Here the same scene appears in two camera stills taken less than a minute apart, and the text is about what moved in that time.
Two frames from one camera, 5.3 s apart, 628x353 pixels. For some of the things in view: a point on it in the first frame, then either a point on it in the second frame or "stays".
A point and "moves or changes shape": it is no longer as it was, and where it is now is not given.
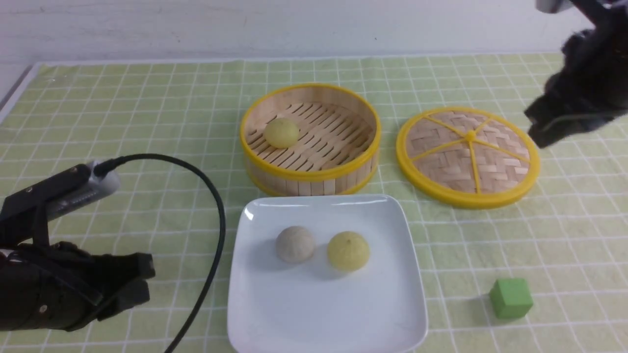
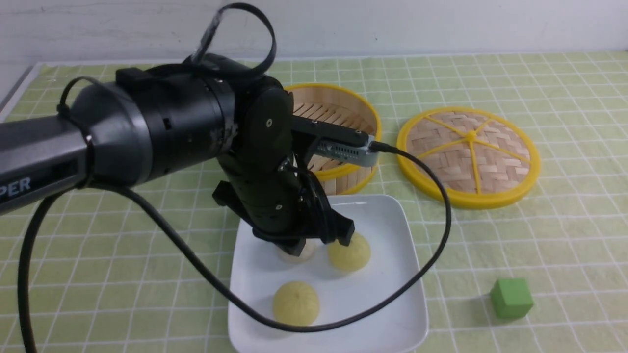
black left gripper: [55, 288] → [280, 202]
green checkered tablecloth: [567, 235] stays
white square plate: [312, 306] stays
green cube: [510, 298] stays
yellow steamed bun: [281, 133] moves or changes shape
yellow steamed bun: [348, 251] stays
